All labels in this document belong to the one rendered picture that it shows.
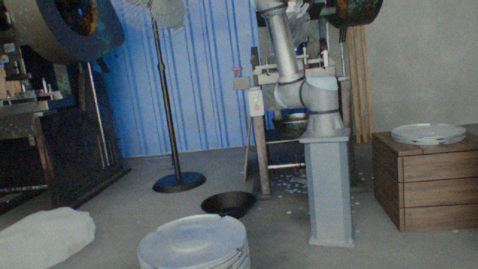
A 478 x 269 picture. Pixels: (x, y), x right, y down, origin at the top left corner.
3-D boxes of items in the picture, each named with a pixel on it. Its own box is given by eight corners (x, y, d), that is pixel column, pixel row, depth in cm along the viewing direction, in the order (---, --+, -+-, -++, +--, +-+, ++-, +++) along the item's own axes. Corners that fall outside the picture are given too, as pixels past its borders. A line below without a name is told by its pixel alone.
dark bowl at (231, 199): (257, 224, 163) (255, 211, 162) (196, 229, 166) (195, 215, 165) (258, 200, 193) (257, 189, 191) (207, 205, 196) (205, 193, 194)
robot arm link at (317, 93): (329, 110, 126) (326, 75, 124) (299, 111, 136) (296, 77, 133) (344, 106, 134) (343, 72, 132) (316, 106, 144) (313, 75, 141)
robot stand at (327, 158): (355, 247, 133) (348, 137, 124) (308, 244, 139) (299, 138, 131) (356, 226, 150) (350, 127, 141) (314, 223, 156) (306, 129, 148)
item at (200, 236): (264, 223, 95) (264, 220, 95) (203, 282, 71) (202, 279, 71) (186, 211, 110) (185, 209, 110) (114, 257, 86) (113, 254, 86)
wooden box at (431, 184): (499, 227, 134) (501, 143, 127) (399, 232, 139) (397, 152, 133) (449, 191, 172) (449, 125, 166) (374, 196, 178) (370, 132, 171)
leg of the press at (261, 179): (272, 199, 191) (255, 37, 175) (252, 202, 192) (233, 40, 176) (270, 158, 281) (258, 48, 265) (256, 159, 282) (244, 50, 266)
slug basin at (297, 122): (331, 134, 196) (330, 118, 195) (273, 140, 200) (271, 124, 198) (322, 125, 230) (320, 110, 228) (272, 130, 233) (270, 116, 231)
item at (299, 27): (311, 33, 197) (311, 33, 197) (308, 1, 170) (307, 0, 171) (275, 67, 196) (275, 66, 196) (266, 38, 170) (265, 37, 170)
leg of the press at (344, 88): (368, 192, 186) (359, 23, 169) (347, 193, 187) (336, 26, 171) (335, 152, 276) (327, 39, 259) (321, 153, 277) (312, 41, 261)
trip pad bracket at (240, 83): (253, 109, 188) (249, 74, 185) (236, 110, 189) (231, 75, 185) (253, 107, 194) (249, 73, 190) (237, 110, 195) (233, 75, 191)
